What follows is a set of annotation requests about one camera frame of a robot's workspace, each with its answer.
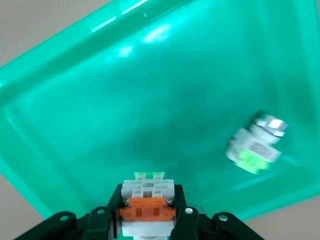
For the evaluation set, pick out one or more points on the white pushbutton with green block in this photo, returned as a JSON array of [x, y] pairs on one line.
[[252, 147]]

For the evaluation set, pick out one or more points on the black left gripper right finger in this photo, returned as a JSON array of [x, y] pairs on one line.
[[190, 225]]

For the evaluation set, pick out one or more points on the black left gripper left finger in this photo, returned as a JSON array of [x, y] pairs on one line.
[[102, 225]]

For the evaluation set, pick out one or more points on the green plastic tray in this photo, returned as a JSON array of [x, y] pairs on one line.
[[125, 100]]

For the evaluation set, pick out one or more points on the white pushbutton with orange block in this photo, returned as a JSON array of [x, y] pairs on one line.
[[147, 212]]

